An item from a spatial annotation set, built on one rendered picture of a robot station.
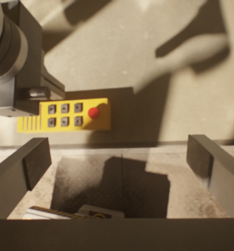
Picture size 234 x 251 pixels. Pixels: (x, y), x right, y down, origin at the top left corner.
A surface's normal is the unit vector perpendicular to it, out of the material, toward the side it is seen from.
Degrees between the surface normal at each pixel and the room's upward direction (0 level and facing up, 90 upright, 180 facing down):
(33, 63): 90
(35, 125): 0
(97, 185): 0
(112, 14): 0
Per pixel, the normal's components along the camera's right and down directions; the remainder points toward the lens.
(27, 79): 0.99, -0.04
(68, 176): -0.14, -0.12
